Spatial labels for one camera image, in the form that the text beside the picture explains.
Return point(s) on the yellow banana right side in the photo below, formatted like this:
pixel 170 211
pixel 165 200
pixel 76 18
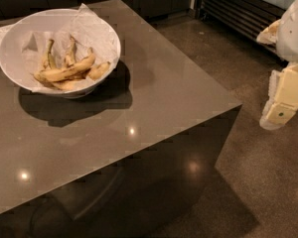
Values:
pixel 97 71

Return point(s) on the dark slatted appliance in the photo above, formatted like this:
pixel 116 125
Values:
pixel 248 17

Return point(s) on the white bowl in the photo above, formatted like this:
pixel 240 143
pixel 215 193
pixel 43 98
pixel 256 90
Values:
pixel 13 47

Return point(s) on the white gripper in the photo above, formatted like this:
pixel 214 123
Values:
pixel 294 34

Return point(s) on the upright yellow banana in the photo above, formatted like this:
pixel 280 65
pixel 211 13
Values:
pixel 69 58
pixel 48 61

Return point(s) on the upright yellow banana left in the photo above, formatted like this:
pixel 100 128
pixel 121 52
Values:
pixel 48 61

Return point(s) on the upright yellow banana middle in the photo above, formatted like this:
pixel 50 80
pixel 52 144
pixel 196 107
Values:
pixel 69 58

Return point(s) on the yellow banana at bottom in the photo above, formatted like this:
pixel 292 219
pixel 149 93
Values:
pixel 67 84

